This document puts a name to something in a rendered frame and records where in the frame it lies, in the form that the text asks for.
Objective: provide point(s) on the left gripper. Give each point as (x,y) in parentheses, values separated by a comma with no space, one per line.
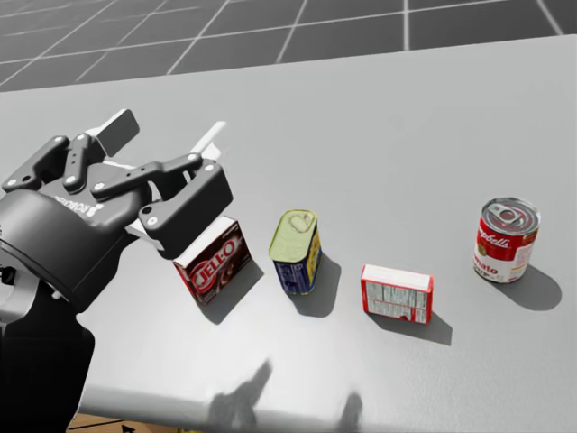
(58,239)

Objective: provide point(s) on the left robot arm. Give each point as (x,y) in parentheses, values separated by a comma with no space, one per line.
(36,361)

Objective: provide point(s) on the green and blue rectangular can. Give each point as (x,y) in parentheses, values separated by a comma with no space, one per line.
(295,252)

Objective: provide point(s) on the red and white can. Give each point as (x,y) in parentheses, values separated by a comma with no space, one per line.
(505,243)

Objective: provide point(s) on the red and white carton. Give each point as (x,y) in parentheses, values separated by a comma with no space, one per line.
(396,295)

